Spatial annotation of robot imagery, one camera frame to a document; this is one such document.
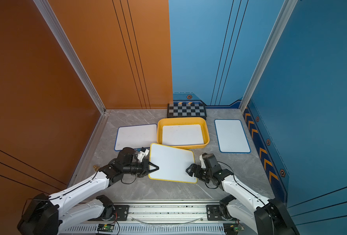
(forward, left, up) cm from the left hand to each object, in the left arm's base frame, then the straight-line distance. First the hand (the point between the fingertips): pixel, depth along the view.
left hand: (159, 167), depth 77 cm
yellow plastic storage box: (+37, +2, -6) cm, 37 cm away
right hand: (+1, -17, -9) cm, 20 cm away
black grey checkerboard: (+51, -16, -9) cm, 54 cm away
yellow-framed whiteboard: (+29, -12, -11) cm, 33 cm away
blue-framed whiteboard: (+28, +21, -13) cm, 38 cm away
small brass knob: (+3, +39, -11) cm, 41 cm away
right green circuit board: (-25, -37, -14) cm, 46 cm away
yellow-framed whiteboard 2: (+9, -6, -16) cm, 19 cm away
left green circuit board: (-25, +26, -15) cm, 39 cm away
